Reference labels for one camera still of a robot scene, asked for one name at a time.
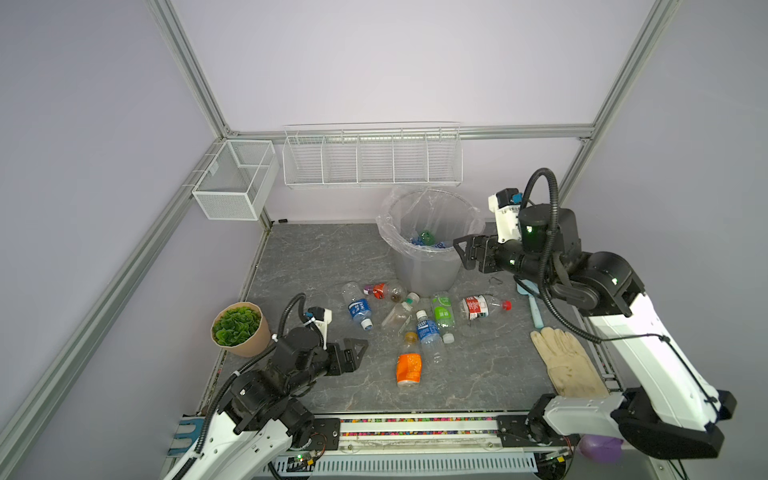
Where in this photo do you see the green label clear bottle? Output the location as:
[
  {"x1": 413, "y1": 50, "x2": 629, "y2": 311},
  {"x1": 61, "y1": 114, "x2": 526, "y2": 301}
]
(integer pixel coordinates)
[{"x1": 432, "y1": 291, "x2": 456, "y2": 344}]

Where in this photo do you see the white mesh wall basket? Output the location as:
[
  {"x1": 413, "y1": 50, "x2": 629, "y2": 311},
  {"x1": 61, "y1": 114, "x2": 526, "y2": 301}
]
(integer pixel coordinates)
[{"x1": 192, "y1": 140, "x2": 279, "y2": 221}]

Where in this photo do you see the blue pocari label bottle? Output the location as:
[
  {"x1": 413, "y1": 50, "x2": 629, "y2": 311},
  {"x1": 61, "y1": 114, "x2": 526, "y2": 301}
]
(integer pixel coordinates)
[{"x1": 416, "y1": 310, "x2": 446, "y2": 364}]

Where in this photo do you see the small red label purple cap bottle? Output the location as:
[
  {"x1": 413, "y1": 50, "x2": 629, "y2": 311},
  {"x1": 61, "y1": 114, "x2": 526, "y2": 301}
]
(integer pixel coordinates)
[{"x1": 363, "y1": 281, "x2": 408, "y2": 303}]

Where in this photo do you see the orange label bottle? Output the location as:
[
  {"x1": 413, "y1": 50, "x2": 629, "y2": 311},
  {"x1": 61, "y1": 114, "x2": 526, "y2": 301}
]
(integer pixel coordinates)
[{"x1": 396, "y1": 332, "x2": 423, "y2": 387}]

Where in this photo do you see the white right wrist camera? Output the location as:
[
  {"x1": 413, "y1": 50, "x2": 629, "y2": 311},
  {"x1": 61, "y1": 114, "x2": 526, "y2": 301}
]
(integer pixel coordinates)
[{"x1": 488, "y1": 188, "x2": 522, "y2": 243}]

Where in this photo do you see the grey mesh waste bin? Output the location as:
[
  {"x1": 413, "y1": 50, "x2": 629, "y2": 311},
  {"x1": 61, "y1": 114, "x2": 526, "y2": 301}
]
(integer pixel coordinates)
[{"x1": 381, "y1": 189, "x2": 475, "y2": 298}]

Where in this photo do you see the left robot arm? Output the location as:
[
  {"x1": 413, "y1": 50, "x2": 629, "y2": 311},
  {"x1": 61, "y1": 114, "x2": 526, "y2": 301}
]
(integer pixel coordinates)
[{"x1": 166, "y1": 293, "x2": 369, "y2": 479}]

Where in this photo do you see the green soda bottle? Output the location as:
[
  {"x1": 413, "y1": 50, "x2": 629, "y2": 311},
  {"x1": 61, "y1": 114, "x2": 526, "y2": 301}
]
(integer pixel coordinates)
[{"x1": 418, "y1": 230, "x2": 437, "y2": 246}]

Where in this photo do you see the potted green plant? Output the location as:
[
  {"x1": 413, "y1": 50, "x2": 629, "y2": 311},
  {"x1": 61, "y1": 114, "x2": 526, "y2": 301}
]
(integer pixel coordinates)
[{"x1": 210, "y1": 302, "x2": 272, "y2": 358}]

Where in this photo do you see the white wire wall shelf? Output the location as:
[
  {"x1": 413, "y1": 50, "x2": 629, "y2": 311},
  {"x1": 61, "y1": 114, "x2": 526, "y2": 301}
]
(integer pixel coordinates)
[{"x1": 282, "y1": 122, "x2": 464, "y2": 188}]

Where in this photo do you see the blue label bottle white cap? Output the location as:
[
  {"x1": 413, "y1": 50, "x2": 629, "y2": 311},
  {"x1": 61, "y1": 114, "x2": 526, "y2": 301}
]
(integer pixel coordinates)
[{"x1": 342, "y1": 282, "x2": 373, "y2": 331}]

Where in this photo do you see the beige work glove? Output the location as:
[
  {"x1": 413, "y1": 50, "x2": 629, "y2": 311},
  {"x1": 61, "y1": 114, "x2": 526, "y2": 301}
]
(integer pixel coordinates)
[{"x1": 530, "y1": 327, "x2": 609, "y2": 399}]

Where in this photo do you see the light blue garden trowel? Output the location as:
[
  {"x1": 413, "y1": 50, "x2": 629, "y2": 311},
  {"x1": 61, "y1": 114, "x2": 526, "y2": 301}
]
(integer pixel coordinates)
[{"x1": 518, "y1": 280, "x2": 544, "y2": 330}]

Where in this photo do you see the blue garden fork yellow handle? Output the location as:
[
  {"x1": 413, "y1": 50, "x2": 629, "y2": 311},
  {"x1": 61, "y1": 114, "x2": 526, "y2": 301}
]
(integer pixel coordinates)
[{"x1": 167, "y1": 417, "x2": 204, "y2": 458}]

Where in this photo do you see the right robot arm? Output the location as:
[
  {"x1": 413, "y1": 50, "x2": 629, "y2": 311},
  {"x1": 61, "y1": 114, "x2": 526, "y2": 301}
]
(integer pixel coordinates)
[{"x1": 453, "y1": 168, "x2": 737, "y2": 460}]

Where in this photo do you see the clear bottle green band cap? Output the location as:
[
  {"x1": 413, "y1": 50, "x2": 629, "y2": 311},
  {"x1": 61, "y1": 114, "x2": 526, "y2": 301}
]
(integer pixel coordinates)
[{"x1": 382, "y1": 292, "x2": 420, "y2": 328}]

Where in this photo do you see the purple scoop pink handle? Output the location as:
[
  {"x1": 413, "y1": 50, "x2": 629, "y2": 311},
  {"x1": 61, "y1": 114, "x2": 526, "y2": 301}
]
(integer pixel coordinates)
[{"x1": 577, "y1": 435, "x2": 623, "y2": 464}]

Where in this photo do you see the red label clear bottle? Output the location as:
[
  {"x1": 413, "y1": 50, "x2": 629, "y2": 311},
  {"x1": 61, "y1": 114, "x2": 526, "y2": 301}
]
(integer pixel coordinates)
[{"x1": 459, "y1": 294, "x2": 512, "y2": 323}]

